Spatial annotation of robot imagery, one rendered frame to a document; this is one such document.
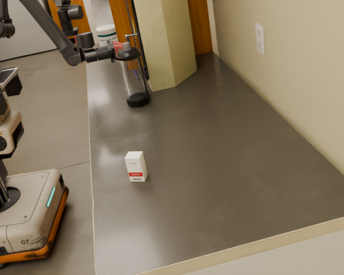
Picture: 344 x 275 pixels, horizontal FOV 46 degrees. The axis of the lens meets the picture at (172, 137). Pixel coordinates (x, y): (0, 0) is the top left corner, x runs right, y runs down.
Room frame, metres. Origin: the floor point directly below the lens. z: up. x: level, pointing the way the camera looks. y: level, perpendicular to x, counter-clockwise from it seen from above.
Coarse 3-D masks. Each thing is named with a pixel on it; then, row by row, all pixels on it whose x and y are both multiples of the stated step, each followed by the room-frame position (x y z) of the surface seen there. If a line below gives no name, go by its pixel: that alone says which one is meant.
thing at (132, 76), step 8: (120, 64) 1.61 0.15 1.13; (128, 64) 1.58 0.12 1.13; (136, 64) 1.59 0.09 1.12; (128, 72) 1.58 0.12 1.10; (136, 72) 1.59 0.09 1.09; (128, 80) 1.59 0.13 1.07; (136, 80) 1.58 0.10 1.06; (128, 88) 1.59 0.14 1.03; (136, 88) 1.58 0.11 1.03; (144, 88) 1.60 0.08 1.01; (128, 96) 1.60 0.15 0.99; (136, 96) 1.58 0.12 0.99; (144, 96) 1.59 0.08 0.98
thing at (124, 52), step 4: (124, 44) 1.62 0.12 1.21; (128, 44) 1.62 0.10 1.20; (124, 48) 1.62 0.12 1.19; (128, 48) 1.62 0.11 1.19; (132, 48) 1.64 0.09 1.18; (136, 48) 1.63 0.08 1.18; (120, 52) 1.61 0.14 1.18; (124, 52) 1.60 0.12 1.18; (128, 52) 1.59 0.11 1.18; (132, 52) 1.59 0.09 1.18; (136, 52) 1.60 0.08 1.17; (120, 56) 1.60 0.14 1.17; (124, 56) 1.59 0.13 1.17; (128, 56) 1.58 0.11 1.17
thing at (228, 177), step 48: (96, 96) 1.80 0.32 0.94; (192, 96) 1.59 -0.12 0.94; (240, 96) 1.50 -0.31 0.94; (96, 144) 1.32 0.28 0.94; (144, 144) 1.26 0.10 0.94; (192, 144) 1.19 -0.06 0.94; (240, 144) 1.14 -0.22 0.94; (288, 144) 1.08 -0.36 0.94; (96, 192) 1.02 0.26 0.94; (144, 192) 0.97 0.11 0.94; (192, 192) 0.93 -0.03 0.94; (240, 192) 0.89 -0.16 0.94; (288, 192) 0.85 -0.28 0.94; (336, 192) 0.81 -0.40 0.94; (96, 240) 0.80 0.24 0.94; (144, 240) 0.77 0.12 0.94; (192, 240) 0.74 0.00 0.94; (240, 240) 0.71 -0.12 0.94; (288, 240) 0.70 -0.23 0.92
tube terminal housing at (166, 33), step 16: (144, 0) 1.72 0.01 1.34; (160, 0) 1.73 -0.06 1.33; (176, 0) 1.82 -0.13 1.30; (144, 16) 1.72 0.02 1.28; (160, 16) 1.73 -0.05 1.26; (176, 16) 1.81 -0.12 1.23; (144, 32) 1.72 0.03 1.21; (160, 32) 1.73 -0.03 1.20; (176, 32) 1.79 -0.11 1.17; (144, 48) 1.72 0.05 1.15; (160, 48) 1.73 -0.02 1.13; (176, 48) 1.78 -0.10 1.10; (192, 48) 1.88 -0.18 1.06; (160, 64) 1.73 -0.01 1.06; (176, 64) 1.76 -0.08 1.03; (192, 64) 1.86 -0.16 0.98; (160, 80) 1.72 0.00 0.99; (176, 80) 1.74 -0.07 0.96
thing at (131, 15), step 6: (126, 0) 1.99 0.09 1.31; (132, 6) 1.73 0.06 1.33; (132, 12) 1.75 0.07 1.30; (132, 18) 1.83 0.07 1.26; (132, 24) 1.92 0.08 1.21; (138, 30) 1.73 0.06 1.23; (138, 36) 1.73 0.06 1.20; (138, 42) 1.77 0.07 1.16; (138, 48) 1.85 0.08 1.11; (144, 60) 1.73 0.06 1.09; (144, 66) 1.73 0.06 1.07; (144, 72) 1.79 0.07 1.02
